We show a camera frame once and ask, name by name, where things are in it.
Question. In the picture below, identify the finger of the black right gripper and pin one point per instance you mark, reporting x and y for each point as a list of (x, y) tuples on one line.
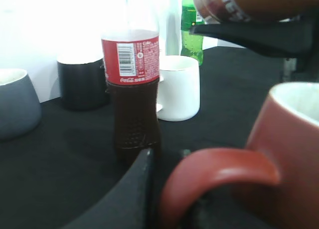
[(293, 39)]

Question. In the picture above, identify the white ceramic mug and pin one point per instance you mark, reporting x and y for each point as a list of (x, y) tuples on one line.
[(179, 88)]

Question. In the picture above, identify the black mug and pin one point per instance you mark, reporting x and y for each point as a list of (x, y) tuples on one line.
[(82, 85)]

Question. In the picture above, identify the green sprite bottle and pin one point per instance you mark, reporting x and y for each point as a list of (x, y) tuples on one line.
[(191, 44)]

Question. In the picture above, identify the red ceramic mug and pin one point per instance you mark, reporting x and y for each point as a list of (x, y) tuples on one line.
[(276, 175)]

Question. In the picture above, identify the cola bottle red label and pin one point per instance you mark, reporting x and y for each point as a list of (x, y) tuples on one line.
[(131, 59)]

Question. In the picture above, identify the grey blue mug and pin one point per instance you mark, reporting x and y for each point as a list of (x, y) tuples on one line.
[(20, 109)]

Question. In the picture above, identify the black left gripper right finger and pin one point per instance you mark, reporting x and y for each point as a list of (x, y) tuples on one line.
[(213, 210)]

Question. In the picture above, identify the brown Nescafe coffee bottle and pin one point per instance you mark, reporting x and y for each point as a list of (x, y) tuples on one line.
[(251, 10)]

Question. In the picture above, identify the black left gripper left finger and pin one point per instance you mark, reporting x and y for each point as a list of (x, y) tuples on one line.
[(128, 204)]

